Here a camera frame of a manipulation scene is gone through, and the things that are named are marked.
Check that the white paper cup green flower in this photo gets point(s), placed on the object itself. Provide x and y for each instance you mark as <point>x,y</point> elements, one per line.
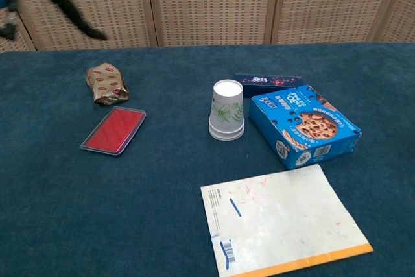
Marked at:
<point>227,108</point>
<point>227,139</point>
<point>227,133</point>

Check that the crumpled gold snack wrapper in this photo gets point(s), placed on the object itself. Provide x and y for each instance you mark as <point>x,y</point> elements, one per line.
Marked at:
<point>107,84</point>

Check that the red pad in clear case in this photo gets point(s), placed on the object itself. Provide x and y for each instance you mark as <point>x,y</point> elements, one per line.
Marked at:
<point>113,131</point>

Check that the teal velvet tablecloth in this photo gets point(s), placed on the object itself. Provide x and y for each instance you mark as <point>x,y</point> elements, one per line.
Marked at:
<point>129,209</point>

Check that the dark blue long box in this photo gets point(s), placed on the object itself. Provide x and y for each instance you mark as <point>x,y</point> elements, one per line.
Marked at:
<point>269,83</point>

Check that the blue chocolate cookie box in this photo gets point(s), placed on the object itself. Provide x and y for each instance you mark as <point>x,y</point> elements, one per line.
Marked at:
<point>304,124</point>

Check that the white booklet with orange edge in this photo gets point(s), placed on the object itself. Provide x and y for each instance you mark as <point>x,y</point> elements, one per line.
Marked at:
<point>275,225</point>

